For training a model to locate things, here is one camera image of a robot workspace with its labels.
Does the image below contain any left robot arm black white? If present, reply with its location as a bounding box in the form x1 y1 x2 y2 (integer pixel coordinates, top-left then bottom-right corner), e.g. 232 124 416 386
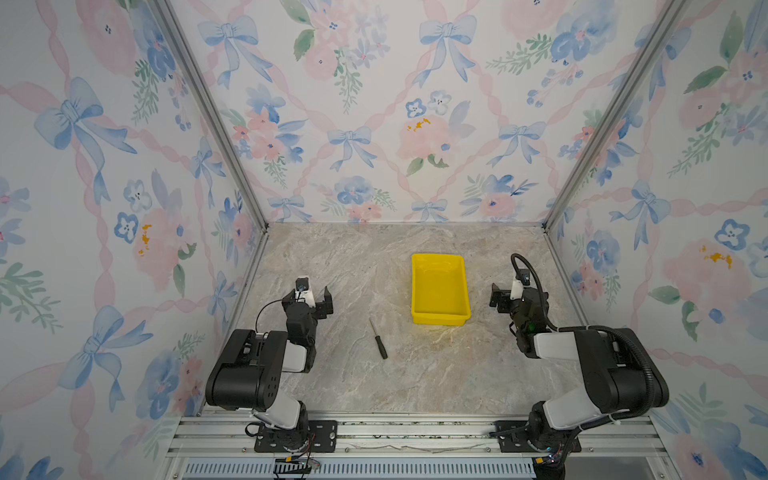
205 277 337 456

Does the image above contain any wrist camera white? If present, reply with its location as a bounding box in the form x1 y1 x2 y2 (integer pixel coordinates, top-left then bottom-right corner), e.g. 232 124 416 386
296 290 316 308
509 278 525 300

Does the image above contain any black screwdriver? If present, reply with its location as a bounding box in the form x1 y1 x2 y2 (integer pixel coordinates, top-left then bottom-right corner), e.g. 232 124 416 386
368 318 389 360

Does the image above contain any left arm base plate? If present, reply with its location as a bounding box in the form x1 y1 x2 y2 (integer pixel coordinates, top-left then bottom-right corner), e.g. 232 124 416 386
253 420 338 455

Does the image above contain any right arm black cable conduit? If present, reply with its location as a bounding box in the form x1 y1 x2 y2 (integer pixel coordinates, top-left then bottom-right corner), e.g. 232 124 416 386
510 252 661 421

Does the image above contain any left aluminium corner post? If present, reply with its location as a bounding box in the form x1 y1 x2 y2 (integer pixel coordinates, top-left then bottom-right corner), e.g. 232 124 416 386
148 0 268 234

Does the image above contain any yellow plastic bin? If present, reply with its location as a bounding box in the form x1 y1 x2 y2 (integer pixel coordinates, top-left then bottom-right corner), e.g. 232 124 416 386
411 253 471 327

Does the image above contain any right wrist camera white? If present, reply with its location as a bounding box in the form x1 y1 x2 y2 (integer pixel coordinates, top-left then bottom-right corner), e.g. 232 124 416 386
509 278 525 300

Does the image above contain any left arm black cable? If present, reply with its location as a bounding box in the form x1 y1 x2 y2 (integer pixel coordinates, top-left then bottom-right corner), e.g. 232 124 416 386
254 298 286 335

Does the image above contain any right aluminium corner post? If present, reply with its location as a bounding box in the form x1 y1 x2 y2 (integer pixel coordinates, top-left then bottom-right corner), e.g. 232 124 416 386
541 0 689 233

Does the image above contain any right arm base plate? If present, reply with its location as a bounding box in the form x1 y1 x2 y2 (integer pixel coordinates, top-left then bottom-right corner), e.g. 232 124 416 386
487 420 570 455

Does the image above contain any aluminium mounting rail frame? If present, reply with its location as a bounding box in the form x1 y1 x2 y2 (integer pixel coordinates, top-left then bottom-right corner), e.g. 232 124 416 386
161 410 679 480

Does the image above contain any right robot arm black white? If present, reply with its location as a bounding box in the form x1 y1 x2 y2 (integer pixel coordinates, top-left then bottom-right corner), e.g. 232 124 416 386
489 285 669 464

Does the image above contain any aluminium corner post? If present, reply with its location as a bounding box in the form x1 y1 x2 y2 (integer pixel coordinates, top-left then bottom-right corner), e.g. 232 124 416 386
541 0 689 233
148 0 268 234

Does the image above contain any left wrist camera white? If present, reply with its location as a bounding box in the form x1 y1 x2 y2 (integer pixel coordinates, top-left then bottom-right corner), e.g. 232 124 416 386
296 290 316 308

